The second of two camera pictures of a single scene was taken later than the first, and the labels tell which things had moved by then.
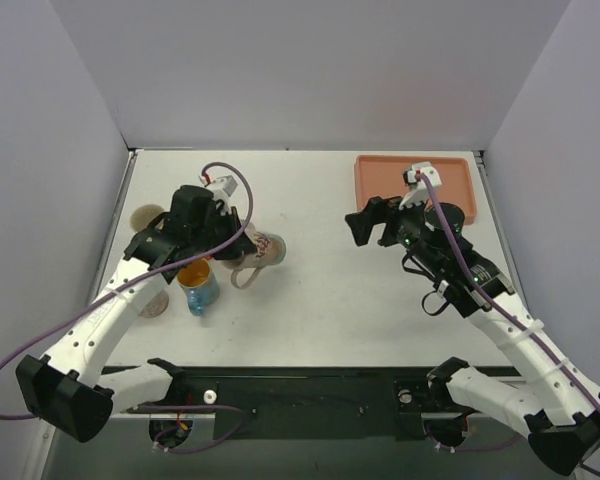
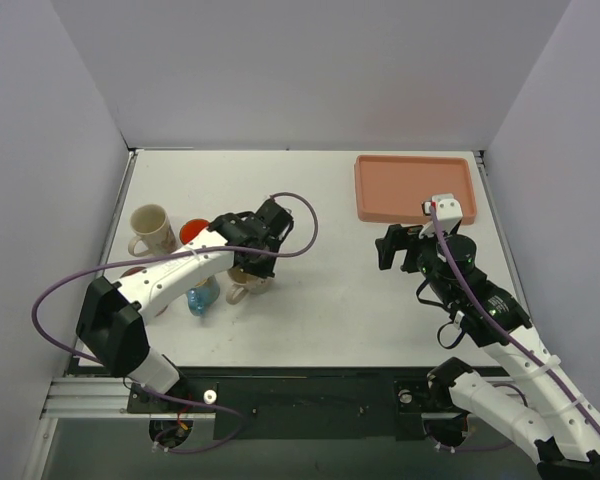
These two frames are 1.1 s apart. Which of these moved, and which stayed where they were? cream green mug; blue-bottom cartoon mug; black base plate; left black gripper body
Moved: left black gripper body; cream green mug
Stayed: black base plate; blue-bottom cartoon mug
